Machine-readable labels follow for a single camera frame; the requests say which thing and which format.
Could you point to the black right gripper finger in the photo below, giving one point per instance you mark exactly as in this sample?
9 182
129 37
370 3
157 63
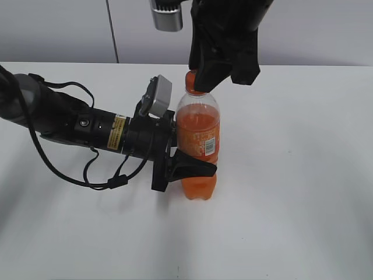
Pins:
210 70
194 49

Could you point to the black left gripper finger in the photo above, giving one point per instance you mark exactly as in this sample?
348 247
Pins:
181 166
174 132

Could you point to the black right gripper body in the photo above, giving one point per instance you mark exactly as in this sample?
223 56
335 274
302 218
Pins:
230 31

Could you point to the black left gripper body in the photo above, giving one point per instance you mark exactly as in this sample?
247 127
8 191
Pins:
149 139

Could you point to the orange bottle cap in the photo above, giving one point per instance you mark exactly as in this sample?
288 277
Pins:
190 83

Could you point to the orange soda plastic bottle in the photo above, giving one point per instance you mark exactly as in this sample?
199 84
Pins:
198 135

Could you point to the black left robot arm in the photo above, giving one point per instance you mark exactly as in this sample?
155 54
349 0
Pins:
48 113

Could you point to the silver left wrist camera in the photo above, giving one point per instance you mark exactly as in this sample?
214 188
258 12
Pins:
157 98

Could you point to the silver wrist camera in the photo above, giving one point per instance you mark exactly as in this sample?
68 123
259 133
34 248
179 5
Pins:
157 98
167 15

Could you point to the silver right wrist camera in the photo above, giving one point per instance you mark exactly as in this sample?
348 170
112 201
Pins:
167 15

